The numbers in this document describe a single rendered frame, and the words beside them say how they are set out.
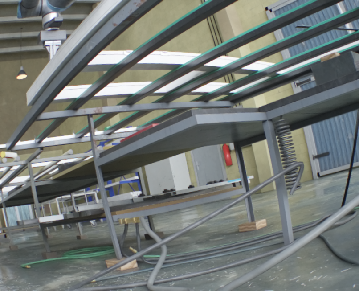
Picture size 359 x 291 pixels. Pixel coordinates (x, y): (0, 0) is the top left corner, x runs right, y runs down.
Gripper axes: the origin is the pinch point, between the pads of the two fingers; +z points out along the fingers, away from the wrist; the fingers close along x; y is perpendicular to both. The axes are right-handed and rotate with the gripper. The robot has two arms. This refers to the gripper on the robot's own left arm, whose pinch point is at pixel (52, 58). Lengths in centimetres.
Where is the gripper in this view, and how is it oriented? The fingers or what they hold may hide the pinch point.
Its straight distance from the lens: 165.2
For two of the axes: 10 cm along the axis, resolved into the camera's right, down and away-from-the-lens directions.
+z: 2.1, 9.7, -1.0
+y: -6.1, 2.1, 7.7
